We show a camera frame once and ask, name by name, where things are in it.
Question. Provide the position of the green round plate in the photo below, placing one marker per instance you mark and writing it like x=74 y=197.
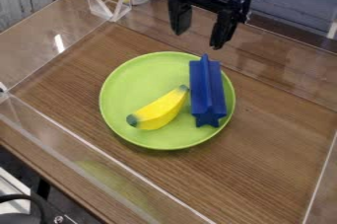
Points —
x=136 y=83

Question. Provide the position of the yellow toy banana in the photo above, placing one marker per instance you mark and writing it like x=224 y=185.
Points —
x=156 y=114

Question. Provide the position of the blue star-shaped block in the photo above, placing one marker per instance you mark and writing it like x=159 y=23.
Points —
x=208 y=103

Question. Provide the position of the clear acrylic corner bracket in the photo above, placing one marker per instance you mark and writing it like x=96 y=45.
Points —
x=108 y=9

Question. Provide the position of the clear acrylic enclosure wall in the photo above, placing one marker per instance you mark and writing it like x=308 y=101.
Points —
x=267 y=171

